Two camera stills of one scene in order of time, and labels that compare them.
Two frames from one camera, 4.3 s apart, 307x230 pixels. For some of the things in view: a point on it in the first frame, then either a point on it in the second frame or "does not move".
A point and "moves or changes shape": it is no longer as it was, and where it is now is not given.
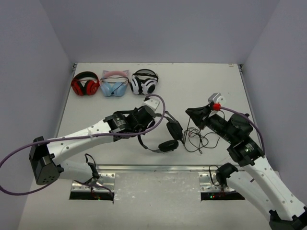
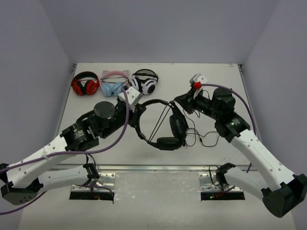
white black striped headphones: (143, 81) does not move
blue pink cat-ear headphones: (114, 83) does not move
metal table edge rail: (158, 167) does not move
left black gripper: (148, 116) to (135, 111)
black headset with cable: (194, 140) moves or changes shape
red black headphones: (85, 83) does not move
